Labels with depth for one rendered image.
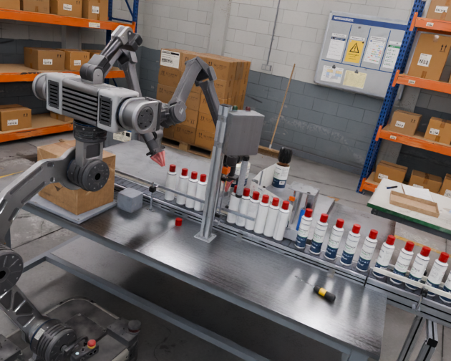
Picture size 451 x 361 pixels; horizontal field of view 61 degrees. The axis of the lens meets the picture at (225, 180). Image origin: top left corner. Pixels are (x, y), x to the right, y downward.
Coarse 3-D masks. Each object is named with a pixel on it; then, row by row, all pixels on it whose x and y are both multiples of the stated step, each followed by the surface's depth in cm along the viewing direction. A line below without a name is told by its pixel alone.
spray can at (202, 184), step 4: (200, 176) 201; (204, 176) 201; (200, 180) 202; (204, 180) 202; (200, 184) 201; (204, 184) 202; (200, 188) 202; (204, 188) 203; (196, 192) 205; (200, 192) 203; (204, 192) 204; (196, 196) 205; (200, 196) 204; (204, 196) 205; (204, 200) 207; (196, 204) 206; (200, 204) 206; (196, 208) 207; (200, 208) 207
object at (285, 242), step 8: (120, 184) 224; (128, 184) 226; (136, 184) 227; (144, 192) 219; (160, 192) 223; (160, 200) 214; (184, 208) 208; (192, 208) 209; (224, 216) 207; (232, 224) 200; (248, 232) 195; (272, 240) 191; (288, 240) 194; (296, 248) 188; (320, 256) 184; (336, 256) 186; (336, 264) 180; (352, 264) 183; (360, 272) 176; (368, 272) 177
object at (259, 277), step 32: (128, 160) 275; (192, 160) 296; (0, 192) 204; (96, 224) 188; (128, 224) 193; (160, 224) 198; (192, 224) 204; (352, 224) 235; (384, 224) 243; (160, 256) 172; (192, 256) 176; (224, 256) 180; (256, 256) 184; (224, 288) 158; (256, 288) 162; (288, 288) 165; (352, 288) 173; (288, 320) 148; (320, 320) 149; (352, 320) 152
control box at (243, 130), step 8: (232, 112) 168; (240, 112) 171; (248, 112) 174; (256, 112) 177; (232, 120) 167; (240, 120) 168; (248, 120) 171; (256, 120) 173; (232, 128) 168; (240, 128) 170; (248, 128) 172; (256, 128) 175; (232, 136) 170; (240, 136) 172; (248, 136) 174; (256, 136) 176; (224, 144) 173; (232, 144) 171; (240, 144) 174; (248, 144) 176; (256, 144) 178; (224, 152) 174; (232, 152) 173; (240, 152) 175; (248, 152) 178; (256, 152) 180
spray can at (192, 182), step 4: (192, 172) 203; (196, 172) 204; (192, 176) 203; (196, 176) 204; (188, 180) 205; (192, 180) 203; (196, 180) 204; (188, 184) 205; (192, 184) 204; (196, 184) 204; (188, 188) 205; (192, 188) 204; (196, 188) 206; (188, 192) 206; (192, 192) 205; (188, 200) 207; (192, 200) 207; (188, 204) 208; (192, 204) 208
